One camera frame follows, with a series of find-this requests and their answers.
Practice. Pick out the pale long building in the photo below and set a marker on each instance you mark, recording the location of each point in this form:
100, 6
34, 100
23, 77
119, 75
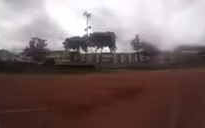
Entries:
103, 57

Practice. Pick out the wide dark tree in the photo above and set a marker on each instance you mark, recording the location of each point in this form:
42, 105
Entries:
90, 40

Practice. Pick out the tall light mast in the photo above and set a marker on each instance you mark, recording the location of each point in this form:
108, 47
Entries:
87, 25

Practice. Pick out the dark leaning tree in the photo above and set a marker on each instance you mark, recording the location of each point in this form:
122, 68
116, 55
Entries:
141, 47

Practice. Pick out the dark low fence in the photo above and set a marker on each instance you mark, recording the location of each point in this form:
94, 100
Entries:
56, 67

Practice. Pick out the small dark tree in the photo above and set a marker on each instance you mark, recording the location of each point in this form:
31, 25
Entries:
36, 49

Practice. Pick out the dark roofed building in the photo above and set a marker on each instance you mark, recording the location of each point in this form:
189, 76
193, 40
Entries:
194, 54

